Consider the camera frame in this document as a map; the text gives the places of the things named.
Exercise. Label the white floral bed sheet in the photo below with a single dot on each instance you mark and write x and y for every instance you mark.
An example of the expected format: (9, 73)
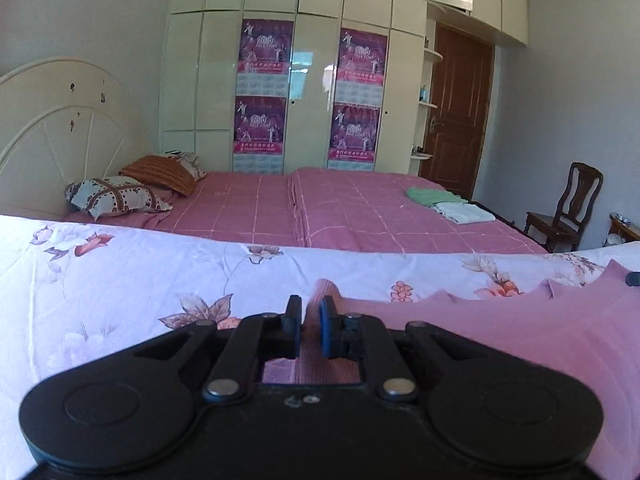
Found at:
(125, 280)

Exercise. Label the purple wall poster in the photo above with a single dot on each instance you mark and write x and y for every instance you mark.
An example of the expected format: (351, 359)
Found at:
(354, 135)
(265, 55)
(259, 132)
(361, 62)

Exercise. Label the cream corner shelves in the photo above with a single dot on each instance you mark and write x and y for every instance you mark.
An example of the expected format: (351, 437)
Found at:
(425, 105)

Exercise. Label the floral pillow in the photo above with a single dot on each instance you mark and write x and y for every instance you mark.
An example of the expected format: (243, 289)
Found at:
(192, 164)

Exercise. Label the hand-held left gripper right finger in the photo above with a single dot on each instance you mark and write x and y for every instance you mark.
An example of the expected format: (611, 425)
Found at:
(327, 327)

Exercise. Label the cream wardrobe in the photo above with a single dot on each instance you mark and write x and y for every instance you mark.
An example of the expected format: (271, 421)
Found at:
(320, 50)

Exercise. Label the green folded cloth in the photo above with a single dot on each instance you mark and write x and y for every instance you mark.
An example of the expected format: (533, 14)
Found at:
(432, 196)

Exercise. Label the cream round headboard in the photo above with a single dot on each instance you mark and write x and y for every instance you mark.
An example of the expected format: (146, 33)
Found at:
(55, 130)

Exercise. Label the orange knit pillow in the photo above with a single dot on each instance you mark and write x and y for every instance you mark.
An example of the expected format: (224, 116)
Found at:
(160, 172)

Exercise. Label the pink checked blanket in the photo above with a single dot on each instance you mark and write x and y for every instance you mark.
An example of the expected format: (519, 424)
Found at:
(350, 210)

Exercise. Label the wooden side table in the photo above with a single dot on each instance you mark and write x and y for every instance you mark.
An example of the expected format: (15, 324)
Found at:
(627, 227)

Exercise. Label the white folded cloth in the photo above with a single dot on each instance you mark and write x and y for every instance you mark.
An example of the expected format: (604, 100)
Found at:
(462, 212)

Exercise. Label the dark wooden chair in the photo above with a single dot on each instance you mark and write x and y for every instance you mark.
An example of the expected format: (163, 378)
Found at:
(565, 210)

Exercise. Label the white brown patterned pillow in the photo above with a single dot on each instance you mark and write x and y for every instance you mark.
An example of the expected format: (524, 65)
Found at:
(115, 197)

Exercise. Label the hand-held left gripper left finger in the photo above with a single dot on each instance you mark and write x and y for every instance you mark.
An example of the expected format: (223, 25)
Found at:
(295, 327)

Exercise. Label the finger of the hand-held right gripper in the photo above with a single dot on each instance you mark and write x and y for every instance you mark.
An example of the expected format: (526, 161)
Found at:
(633, 278)

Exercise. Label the brown wooden door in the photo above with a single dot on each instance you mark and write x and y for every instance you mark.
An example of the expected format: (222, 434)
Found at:
(457, 110)

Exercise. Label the pink long-sleeve sweater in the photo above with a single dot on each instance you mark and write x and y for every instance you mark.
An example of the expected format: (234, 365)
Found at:
(525, 330)

